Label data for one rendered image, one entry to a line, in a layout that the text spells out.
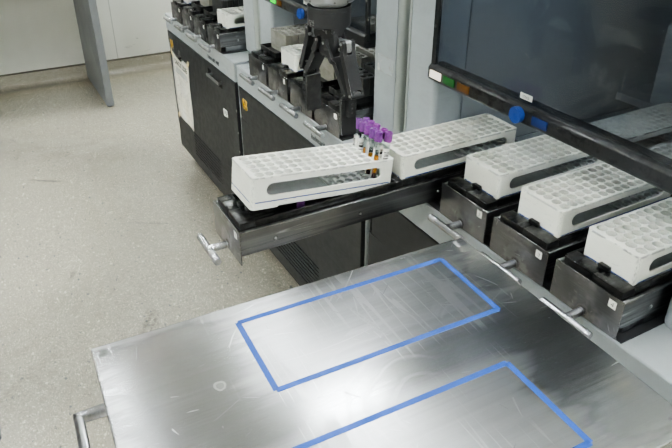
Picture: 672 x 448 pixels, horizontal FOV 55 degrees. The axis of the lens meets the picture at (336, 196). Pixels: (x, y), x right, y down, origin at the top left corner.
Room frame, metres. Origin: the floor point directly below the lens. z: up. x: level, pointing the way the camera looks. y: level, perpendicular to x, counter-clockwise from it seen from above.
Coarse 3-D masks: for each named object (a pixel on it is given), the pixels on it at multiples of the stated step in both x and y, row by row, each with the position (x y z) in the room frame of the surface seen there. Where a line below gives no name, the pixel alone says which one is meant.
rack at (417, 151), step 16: (432, 128) 1.28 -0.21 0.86; (448, 128) 1.28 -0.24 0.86; (464, 128) 1.27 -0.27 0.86; (480, 128) 1.28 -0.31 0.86; (496, 128) 1.27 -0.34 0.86; (512, 128) 1.27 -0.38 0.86; (400, 144) 1.19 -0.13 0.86; (416, 144) 1.20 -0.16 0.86; (432, 144) 1.19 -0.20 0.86; (448, 144) 1.19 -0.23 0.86; (464, 144) 1.21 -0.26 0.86; (480, 144) 1.28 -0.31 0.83; (496, 144) 1.28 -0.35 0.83; (400, 160) 1.14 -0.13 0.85; (416, 160) 1.15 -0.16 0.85; (432, 160) 1.24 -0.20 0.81; (448, 160) 1.24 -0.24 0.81; (464, 160) 1.21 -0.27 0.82; (400, 176) 1.14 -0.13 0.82
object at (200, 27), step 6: (198, 18) 2.47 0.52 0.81; (204, 18) 2.44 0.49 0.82; (210, 18) 2.50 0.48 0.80; (198, 24) 2.46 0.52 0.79; (204, 24) 2.40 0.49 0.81; (198, 30) 2.47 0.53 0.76; (204, 30) 2.40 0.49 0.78; (192, 36) 2.42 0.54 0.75; (198, 36) 2.44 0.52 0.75; (204, 36) 2.41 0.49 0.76
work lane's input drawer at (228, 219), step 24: (456, 168) 1.19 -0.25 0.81; (360, 192) 1.08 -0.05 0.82; (384, 192) 1.10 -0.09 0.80; (408, 192) 1.12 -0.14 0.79; (432, 192) 1.15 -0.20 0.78; (216, 216) 1.05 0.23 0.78; (240, 216) 0.99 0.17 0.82; (264, 216) 0.99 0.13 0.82; (288, 216) 1.01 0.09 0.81; (312, 216) 1.02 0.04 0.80; (336, 216) 1.04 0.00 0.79; (360, 216) 1.07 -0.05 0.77; (240, 240) 0.95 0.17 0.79; (264, 240) 0.97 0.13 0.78; (288, 240) 0.99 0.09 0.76; (216, 264) 0.94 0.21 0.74; (240, 264) 0.95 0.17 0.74
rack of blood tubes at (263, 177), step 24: (240, 168) 1.03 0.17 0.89; (264, 168) 1.03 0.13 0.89; (288, 168) 1.04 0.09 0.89; (312, 168) 1.05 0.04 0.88; (336, 168) 1.06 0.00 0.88; (360, 168) 1.09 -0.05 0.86; (384, 168) 1.11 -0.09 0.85; (264, 192) 0.99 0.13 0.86; (288, 192) 1.01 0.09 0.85; (312, 192) 1.04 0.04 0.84; (336, 192) 1.06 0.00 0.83
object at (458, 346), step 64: (448, 256) 0.86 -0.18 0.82; (192, 320) 0.70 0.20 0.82; (256, 320) 0.70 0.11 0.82; (320, 320) 0.70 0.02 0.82; (384, 320) 0.70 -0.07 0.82; (448, 320) 0.70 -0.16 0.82; (512, 320) 0.70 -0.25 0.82; (128, 384) 0.58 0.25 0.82; (192, 384) 0.58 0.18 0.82; (256, 384) 0.58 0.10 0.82; (320, 384) 0.58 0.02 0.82; (384, 384) 0.58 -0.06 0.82; (448, 384) 0.58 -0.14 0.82; (512, 384) 0.58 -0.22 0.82; (576, 384) 0.58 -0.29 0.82; (640, 384) 0.58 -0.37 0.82
